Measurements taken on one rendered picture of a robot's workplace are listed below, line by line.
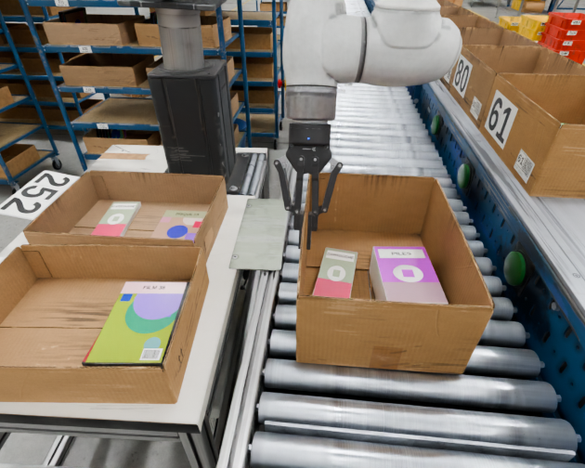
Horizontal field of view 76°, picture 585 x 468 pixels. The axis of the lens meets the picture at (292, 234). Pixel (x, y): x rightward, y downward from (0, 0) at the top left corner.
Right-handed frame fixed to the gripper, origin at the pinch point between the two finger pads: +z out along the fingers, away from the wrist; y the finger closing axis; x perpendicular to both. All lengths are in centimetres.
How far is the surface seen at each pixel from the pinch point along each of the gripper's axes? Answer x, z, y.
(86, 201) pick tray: -24, 3, 61
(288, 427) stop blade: 23.9, 24.9, 0.2
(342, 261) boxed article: -9.1, 9.6, -8.1
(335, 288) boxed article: -1.1, 12.5, -6.7
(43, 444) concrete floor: -21, 87, 87
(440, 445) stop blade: 23.6, 25.7, -23.0
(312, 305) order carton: 19.1, 6.0, -2.4
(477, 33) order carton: -124, -59, -68
